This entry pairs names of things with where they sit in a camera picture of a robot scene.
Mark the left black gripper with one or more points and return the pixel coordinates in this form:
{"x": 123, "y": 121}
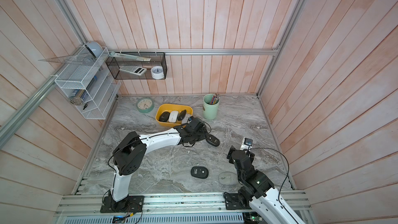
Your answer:
{"x": 203, "y": 131}

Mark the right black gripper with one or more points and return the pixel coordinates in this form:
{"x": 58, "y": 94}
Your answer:
{"x": 231, "y": 154}

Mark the white mouse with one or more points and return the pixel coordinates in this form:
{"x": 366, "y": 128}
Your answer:
{"x": 173, "y": 116}
{"x": 186, "y": 118}

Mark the black mouse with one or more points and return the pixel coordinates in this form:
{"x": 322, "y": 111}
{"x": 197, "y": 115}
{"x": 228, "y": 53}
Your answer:
{"x": 199, "y": 172}
{"x": 212, "y": 140}
{"x": 164, "y": 117}
{"x": 181, "y": 115}

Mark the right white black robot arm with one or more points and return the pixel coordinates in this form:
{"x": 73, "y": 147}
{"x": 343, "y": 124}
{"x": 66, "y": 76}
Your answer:
{"x": 258, "y": 192}

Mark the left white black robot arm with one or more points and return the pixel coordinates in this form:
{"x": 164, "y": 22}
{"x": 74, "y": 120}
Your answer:
{"x": 128, "y": 155}

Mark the yellow plastic storage box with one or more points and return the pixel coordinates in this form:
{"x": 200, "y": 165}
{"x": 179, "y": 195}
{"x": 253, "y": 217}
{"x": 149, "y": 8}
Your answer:
{"x": 169, "y": 108}

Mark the green pen cup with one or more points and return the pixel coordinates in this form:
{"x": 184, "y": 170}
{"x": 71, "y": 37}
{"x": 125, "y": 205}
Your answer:
{"x": 209, "y": 111}

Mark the pens in cup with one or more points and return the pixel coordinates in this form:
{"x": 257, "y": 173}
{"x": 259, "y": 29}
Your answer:
{"x": 214, "y": 99}

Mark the green round clock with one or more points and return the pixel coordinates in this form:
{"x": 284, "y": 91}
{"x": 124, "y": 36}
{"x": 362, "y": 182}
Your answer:
{"x": 145, "y": 105}

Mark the white tape roll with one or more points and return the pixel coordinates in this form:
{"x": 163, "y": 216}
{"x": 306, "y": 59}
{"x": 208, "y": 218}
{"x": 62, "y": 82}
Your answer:
{"x": 157, "y": 72}

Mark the white calculator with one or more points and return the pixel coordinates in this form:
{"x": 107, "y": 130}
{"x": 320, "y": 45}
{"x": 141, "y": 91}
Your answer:
{"x": 132, "y": 69}

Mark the green ruler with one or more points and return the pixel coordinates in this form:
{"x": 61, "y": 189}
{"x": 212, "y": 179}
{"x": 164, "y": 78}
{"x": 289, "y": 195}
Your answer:
{"x": 126, "y": 56}

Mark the rolled items on shelf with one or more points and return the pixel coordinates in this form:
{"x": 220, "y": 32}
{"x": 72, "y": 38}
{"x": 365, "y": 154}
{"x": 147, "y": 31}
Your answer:
{"x": 80, "y": 96}

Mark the grey round speaker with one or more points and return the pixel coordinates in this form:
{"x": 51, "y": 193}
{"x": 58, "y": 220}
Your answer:
{"x": 94, "y": 48}

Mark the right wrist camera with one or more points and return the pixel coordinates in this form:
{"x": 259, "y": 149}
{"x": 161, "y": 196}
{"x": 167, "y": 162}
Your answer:
{"x": 246, "y": 144}

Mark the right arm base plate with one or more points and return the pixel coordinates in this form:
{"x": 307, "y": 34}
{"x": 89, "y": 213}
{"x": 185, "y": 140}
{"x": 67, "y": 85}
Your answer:
{"x": 232, "y": 202}

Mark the black wire basket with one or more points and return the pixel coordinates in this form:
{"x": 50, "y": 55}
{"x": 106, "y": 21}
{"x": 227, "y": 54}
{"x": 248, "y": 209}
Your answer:
{"x": 157, "y": 59}

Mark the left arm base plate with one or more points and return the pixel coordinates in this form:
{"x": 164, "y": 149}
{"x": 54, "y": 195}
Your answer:
{"x": 131, "y": 204}

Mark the white wire shelf rack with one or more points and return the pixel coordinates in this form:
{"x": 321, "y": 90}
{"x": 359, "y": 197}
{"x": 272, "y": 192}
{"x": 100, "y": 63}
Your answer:
{"x": 104, "y": 90}

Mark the aluminium front rail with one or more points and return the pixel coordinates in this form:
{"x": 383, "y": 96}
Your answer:
{"x": 211, "y": 202}

